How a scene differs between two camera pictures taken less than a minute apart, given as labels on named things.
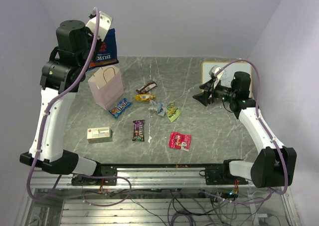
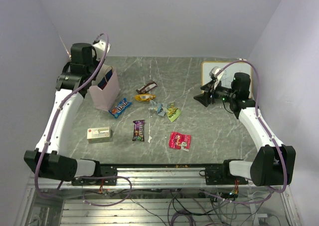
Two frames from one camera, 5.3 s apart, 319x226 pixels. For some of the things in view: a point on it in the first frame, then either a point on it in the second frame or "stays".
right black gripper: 203,98 stays
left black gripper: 98,42 → 94,60
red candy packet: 180,141 stays
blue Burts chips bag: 106,54 → 103,83
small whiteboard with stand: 229,71 stays
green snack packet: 173,113 stays
